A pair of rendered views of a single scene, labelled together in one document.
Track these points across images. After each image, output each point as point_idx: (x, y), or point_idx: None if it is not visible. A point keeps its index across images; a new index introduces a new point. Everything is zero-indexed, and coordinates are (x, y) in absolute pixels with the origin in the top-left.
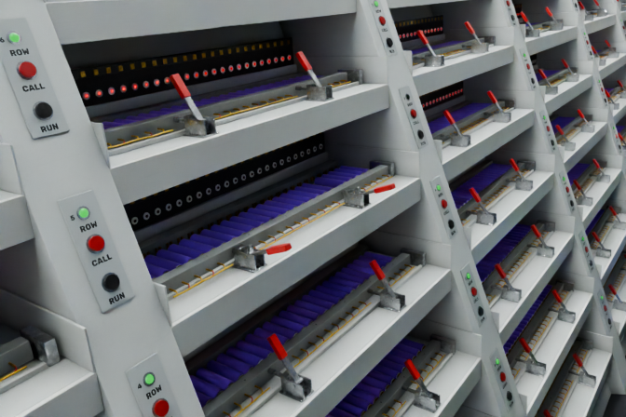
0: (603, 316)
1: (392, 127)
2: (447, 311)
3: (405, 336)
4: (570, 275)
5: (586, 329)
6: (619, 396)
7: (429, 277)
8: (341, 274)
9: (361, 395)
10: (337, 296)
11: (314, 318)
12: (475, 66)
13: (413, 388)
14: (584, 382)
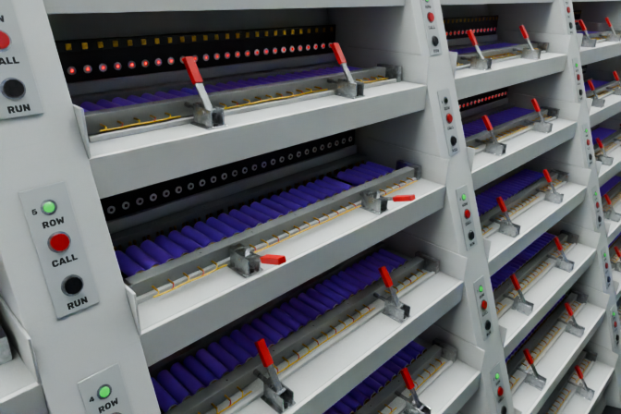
0: (612, 333)
1: (425, 129)
2: (454, 320)
3: None
4: (585, 287)
5: (591, 341)
6: (614, 409)
7: (440, 287)
8: (351, 270)
9: (353, 393)
10: (342, 295)
11: (313, 317)
12: (523, 73)
13: (406, 393)
14: (581, 394)
